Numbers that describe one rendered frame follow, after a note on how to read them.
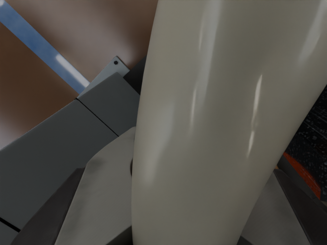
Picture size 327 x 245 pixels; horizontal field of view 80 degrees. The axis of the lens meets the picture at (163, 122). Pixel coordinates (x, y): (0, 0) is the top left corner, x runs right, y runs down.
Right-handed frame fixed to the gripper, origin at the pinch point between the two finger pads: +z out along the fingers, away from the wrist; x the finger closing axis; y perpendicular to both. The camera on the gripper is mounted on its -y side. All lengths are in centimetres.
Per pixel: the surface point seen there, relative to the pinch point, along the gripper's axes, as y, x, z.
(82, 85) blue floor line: 24, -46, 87
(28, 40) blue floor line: 2, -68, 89
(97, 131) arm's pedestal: 22.6, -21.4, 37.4
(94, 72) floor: 17, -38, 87
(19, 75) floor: 19, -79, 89
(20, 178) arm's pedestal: 17.5, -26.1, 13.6
